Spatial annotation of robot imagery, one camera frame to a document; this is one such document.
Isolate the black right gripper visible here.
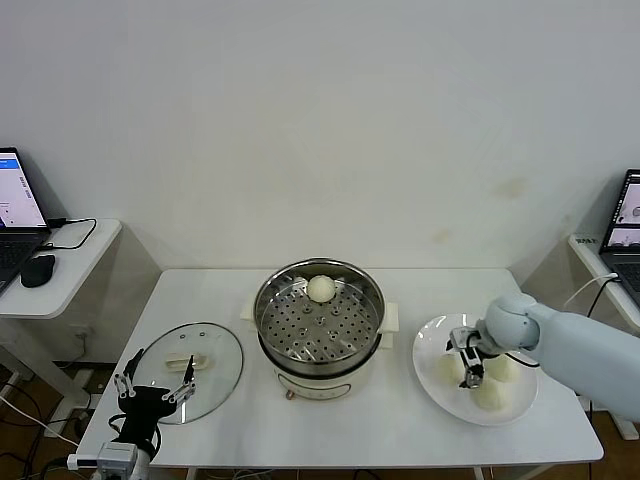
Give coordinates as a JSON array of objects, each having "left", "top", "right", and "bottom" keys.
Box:
[{"left": 445, "top": 327, "right": 489, "bottom": 391}]

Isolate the round glass pot lid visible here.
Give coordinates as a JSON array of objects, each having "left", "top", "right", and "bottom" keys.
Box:
[{"left": 130, "top": 322, "right": 245, "bottom": 426}]

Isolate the stainless steel steamer basket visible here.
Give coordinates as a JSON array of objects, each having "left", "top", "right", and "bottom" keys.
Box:
[{"left": 253, "top": 258, "right": 387, "bottom": 375}]

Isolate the black cable with adapter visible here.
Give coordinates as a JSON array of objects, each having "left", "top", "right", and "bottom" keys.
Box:
[{"left": 584, "top": 277, "right": 624, "bottom": 319}]

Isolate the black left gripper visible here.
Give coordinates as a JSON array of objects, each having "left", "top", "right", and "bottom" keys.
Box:
[{"left": 112, "top": 349, "right": 197, "bottom": 454}]

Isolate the white laptop cable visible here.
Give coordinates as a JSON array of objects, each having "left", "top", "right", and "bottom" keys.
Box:
[{"left": 562, "top": 273, "right": 619, "bottom": 314}]

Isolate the laptop with dark screen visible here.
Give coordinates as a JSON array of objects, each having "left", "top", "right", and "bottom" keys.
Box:
[{"left": 598, "top": 169, "right": 640, "bottom": 307}]

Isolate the black computer mouse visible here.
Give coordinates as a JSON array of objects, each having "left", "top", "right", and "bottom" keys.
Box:
[{"left": 20, "top": 254, "right": 58, "bottom": 289}]

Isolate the black laptop charger cable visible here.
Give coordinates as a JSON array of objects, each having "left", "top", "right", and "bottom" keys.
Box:
[{"left": 42, "top": 217, "right": 99, "bottom": 251}]

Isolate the white steamed baozi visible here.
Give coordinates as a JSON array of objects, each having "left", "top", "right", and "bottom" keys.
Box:
[
  {"left": 435, "top": 354, "right": 466, "bottom": 386},
  {"left": 472, "top": 382, "right": 511, "bottom": 412},
  {"left": 483, "top": 353, "right": 522, "bottom": 384},
  {"left": 306, "top": 274, "right": 335, "bottom": 305}
]

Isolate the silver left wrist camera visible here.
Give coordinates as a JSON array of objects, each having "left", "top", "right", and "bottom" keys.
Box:
[{"left": 67, "top": 442, "right": 139, "bottom": 472}]

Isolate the round white plate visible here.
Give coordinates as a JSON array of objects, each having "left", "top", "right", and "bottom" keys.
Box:
[{"left": 412, "top": 313, "right": 540, "bottom": 427}]

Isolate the white floor cable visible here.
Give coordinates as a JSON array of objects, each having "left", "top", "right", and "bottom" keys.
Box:
[{"left": 0, "top": 397, "right": 81, "bottom": 449}]

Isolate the laptop with white screen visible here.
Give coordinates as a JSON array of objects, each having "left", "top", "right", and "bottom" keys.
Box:
[{"left": 0, "top": 147, "right": 53, "bottom": 296}]

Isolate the white side table with mouse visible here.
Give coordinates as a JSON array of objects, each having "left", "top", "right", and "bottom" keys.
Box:
[{"left": 0, "top": 218, "right": 124, "bottom": 441}]

